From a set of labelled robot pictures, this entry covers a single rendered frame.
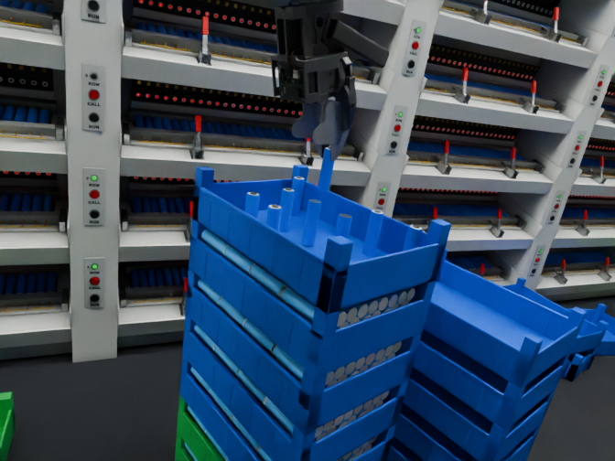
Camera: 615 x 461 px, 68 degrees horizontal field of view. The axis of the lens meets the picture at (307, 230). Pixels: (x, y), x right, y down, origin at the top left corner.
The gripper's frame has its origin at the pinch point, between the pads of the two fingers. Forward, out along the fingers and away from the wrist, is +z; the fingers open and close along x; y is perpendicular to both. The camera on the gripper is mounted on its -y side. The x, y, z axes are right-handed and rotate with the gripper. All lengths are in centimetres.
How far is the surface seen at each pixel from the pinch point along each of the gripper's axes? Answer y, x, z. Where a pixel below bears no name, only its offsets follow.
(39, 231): 35, -53, 22
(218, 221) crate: 19.1, -2.0, 5.7
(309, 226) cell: 9.8, 6.1, 6.9
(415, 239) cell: 2.3, 18.0, 7.0
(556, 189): -105, -6, 43
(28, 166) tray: 33, -50, 6
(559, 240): -110, -4, 63
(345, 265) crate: 17.0, 20.6, 3.0
